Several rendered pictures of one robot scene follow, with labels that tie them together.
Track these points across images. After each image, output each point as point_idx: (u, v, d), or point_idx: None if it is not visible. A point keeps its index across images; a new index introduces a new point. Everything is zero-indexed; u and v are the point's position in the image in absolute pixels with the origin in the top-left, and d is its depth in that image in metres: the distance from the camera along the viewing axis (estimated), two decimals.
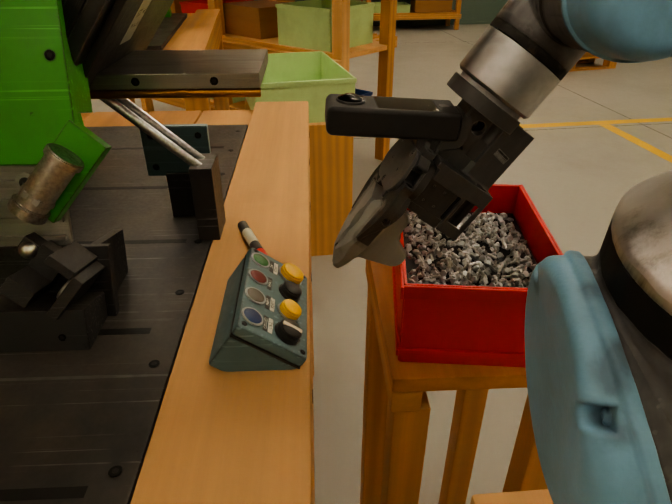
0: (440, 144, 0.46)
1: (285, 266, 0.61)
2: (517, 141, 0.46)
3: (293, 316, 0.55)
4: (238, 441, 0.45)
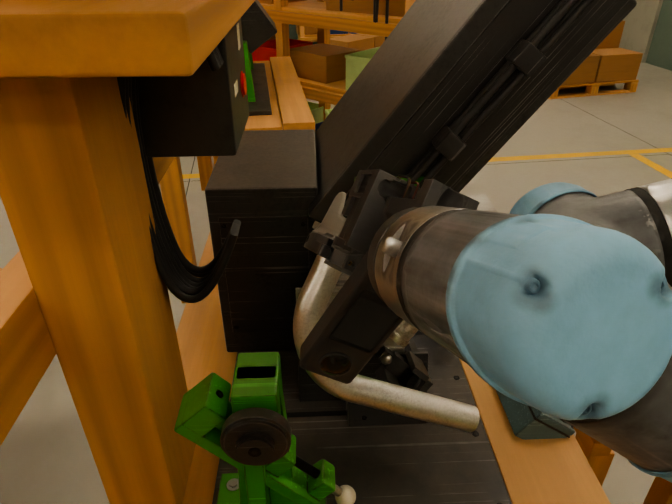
0: None
1: None
2: None
3: None
4: (560, 487, 0.76)
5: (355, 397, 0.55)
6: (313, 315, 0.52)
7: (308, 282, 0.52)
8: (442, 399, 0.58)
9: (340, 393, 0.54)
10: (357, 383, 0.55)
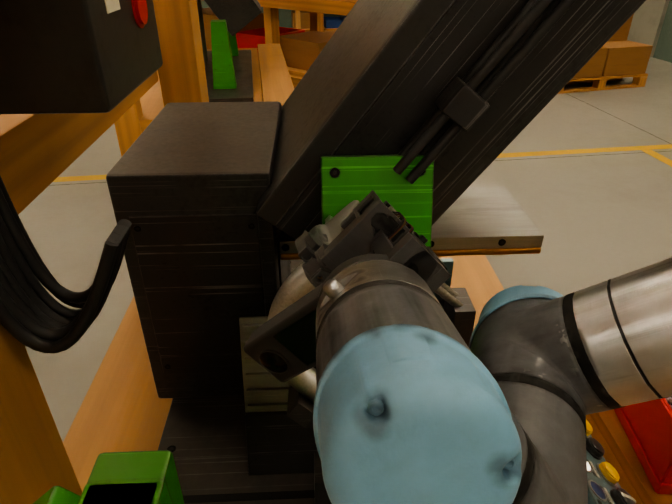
0: None
1: None
2: (435, 281, 0.34)
3: (616, 481, 0.60)
4: None
5: (304, 390, 0.56)
6: (292, 302, 0.53)
7: (299, 270, 0.53)
8: None
9: (292, 381, 0.55)
10: (311, 378, 0.56)
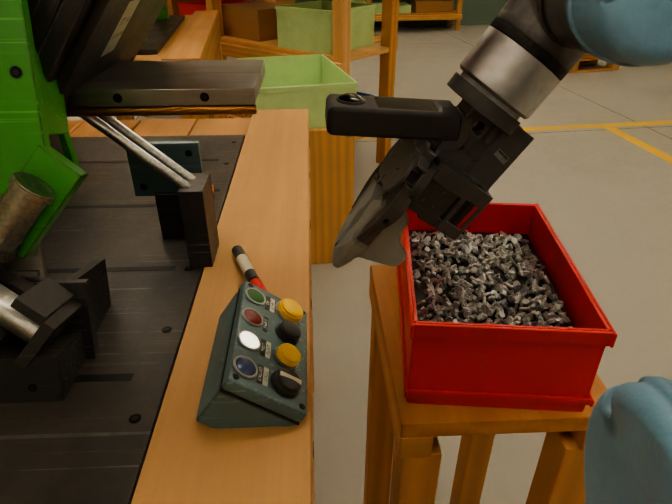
0: (440, 144, 0.46)
1: (283, 303, 0.55)
2: (517, 141, 0.46)
3: (291, 363, 0.49)
4: None
5: None
6: None
7: None
8: (1, 291, 0.48)
9: None
10: None
